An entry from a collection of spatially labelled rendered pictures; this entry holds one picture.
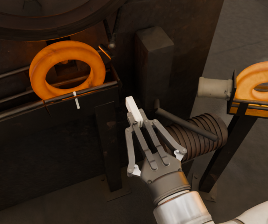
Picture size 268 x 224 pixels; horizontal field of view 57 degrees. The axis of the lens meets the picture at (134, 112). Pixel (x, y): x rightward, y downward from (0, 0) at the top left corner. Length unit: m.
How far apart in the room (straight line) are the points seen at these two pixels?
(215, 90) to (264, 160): 0.84
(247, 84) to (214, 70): 1.15
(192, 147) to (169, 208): 0.39
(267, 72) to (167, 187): 0.39
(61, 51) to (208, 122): 0.50
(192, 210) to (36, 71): 0.43
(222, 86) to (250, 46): 1.48
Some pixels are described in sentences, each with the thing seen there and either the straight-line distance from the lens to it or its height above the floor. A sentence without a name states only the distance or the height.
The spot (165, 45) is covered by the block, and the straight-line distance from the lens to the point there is 0.64.
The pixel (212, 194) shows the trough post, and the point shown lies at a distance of 1.30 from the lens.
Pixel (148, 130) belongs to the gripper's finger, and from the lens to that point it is 0.52.
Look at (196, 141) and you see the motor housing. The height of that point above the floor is 0.52.
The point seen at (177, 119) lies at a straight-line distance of 0.75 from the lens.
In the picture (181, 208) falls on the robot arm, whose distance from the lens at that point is 0.43.
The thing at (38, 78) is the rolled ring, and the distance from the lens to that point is 0.62.
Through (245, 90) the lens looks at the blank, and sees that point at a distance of 0.73.
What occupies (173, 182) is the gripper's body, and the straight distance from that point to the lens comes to 0.45.
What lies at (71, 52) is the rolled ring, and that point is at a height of 0.83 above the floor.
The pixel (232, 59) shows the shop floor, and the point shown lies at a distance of 1.99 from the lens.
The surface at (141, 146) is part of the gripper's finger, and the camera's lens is 0.50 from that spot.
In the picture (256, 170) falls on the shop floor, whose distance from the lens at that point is 1.44.
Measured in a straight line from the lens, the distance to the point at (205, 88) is 0.71.
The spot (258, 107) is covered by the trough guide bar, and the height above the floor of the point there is 0.66.
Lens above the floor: 1.18
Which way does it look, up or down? 51 degrees down
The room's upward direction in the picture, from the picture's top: straight up
